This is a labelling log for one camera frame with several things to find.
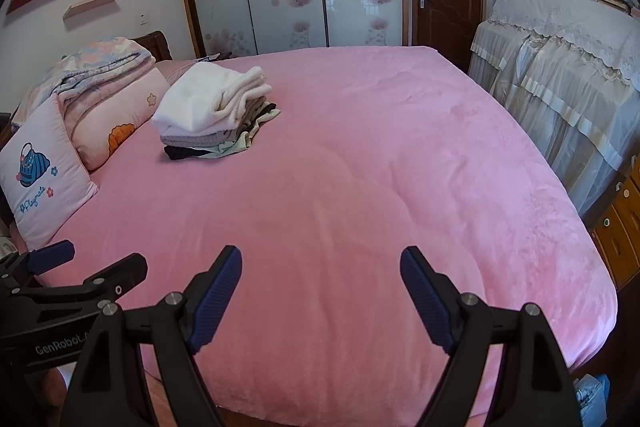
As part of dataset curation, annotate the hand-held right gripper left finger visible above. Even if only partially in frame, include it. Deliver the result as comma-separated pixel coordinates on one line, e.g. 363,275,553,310
60,245,243,427

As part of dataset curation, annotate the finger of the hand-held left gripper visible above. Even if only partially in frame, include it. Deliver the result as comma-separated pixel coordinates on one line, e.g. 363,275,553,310
0,239,76,293
0,252,149,323

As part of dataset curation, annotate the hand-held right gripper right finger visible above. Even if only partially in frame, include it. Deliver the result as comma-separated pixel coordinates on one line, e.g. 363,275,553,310
400,245,583,427

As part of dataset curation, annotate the white fluffy cardigan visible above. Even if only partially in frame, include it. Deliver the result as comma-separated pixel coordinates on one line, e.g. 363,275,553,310
151,63,273,138

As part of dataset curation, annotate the pink cushion with bag print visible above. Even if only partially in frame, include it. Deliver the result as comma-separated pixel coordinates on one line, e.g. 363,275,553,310
0,94,101,250

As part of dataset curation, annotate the black folded garment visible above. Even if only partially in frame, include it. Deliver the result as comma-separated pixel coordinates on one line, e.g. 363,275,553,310
164,145,211,161

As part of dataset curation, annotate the light green folded garment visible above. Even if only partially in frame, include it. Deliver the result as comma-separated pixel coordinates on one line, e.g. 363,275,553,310
197,131,261,160

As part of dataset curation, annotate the pink pillow with orange flower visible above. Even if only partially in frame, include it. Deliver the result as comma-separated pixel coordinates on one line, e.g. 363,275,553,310
57,67,172,172

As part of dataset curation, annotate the grey folded sweater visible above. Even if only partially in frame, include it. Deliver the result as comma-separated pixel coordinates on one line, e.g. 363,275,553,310
160,127,236,148

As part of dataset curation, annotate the pink fleece bed blanket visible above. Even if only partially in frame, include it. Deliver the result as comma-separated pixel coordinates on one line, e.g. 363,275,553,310
10,46,621,418

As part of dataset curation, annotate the light blue cloth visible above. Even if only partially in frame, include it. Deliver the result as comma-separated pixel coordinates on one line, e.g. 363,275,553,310
574,373,612,425

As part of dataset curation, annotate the floral folded quilt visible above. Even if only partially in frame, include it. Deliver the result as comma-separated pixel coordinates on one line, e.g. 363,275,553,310
12,36,157,128

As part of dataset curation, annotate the wooden drawer cabinet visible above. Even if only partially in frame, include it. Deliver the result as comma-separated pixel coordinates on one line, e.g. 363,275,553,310
590,157,640,290

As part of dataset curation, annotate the plain pink pillow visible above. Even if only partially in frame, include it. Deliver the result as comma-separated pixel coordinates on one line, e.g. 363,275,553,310
156,59,201,86

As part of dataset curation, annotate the dark wooden headboard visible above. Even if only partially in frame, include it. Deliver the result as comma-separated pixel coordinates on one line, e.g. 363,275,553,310
131,30,173,62

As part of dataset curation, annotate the lace covered furniture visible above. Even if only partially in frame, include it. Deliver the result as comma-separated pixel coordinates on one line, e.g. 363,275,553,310
467,0,640,220

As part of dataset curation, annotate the pink wall shelf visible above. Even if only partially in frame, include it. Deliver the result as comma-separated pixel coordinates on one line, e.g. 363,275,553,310
62,0,125,22

